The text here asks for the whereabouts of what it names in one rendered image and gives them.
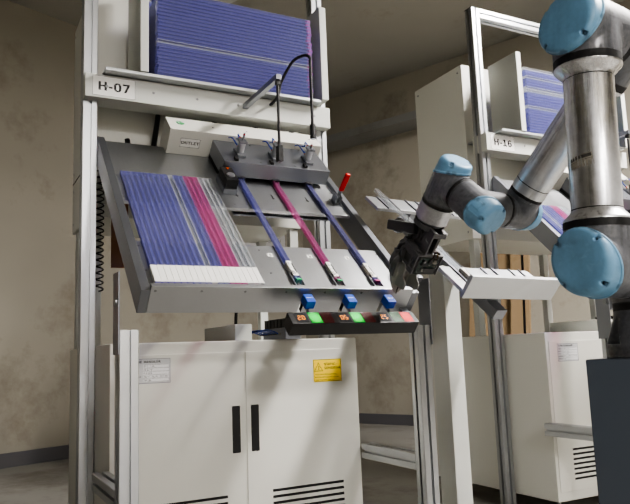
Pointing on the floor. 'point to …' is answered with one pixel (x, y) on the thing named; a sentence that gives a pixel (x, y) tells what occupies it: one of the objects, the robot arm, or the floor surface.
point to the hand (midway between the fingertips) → (395, 285)
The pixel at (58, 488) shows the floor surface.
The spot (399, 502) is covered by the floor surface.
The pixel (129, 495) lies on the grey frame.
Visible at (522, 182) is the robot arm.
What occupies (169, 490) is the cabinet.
